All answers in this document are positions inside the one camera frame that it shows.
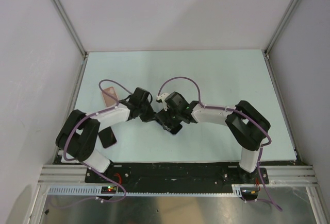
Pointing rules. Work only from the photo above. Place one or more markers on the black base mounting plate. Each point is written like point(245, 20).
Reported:
point(182, 178)

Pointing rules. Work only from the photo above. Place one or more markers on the black phone purple edge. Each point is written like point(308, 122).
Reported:
point(107, 137)

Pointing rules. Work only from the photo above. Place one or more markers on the pink phone case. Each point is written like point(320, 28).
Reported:
point(109, 96)

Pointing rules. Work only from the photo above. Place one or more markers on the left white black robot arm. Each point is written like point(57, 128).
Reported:
point(81, 131)

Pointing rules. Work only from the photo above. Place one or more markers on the right small circuit board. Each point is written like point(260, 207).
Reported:
point(248, 194)

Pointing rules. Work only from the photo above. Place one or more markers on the right aluminium frame post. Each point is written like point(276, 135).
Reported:
point(289, 12)

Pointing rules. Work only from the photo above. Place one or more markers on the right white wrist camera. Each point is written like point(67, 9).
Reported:
point(162, 97)

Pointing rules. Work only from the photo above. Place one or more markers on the aluminium frame post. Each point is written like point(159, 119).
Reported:
point(289, 12)
point(69, 26)

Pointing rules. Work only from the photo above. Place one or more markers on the white slotted cable duct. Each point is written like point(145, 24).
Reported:
point(75, 190)

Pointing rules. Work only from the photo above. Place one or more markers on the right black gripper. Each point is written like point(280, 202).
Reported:
point(164, 115)

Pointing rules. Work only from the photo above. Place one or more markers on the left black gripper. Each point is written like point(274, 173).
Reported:
point(151, 115)

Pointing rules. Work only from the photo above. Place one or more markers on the black phone teal edge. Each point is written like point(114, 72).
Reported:
point(168, 122)

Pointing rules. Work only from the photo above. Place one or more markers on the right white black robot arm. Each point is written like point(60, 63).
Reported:
point(246, 124)

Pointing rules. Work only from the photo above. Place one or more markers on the left small circuit board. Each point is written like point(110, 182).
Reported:
point(109, 189)

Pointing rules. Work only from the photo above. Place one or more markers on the left aluminium frame post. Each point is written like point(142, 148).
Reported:
point(69, 26)

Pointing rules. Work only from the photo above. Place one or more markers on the small circuit board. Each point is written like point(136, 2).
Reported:
point(248, 194)
point(109, 189)

